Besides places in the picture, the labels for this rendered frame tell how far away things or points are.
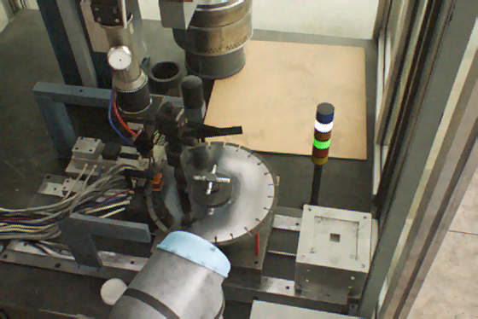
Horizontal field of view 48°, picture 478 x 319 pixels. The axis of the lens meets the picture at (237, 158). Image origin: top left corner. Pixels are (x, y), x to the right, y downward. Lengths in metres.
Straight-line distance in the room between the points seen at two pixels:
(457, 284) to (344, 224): 1.13
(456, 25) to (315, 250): 0.79
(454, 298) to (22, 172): 1.76
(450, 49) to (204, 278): 0.48
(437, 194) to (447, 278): 1.68
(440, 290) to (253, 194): 1.25
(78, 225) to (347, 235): 0.69
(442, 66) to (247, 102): 1.23
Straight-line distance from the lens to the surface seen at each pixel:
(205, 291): 0.83
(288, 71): 2.10
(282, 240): 1.58
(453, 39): 0.79
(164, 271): 0.81
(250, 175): 1.47
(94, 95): 1.63
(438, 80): 0.83
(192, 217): 1.40
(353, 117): 1.94
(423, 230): 0.92
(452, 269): 2.54
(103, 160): 1.70
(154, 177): 1.46
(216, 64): 2.01
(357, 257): 1.40
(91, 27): 1.23
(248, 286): 1.50
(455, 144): 0.77
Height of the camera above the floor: 2.09
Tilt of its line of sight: 49 degrees down
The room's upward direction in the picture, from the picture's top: 3 degrees counter-clockwise
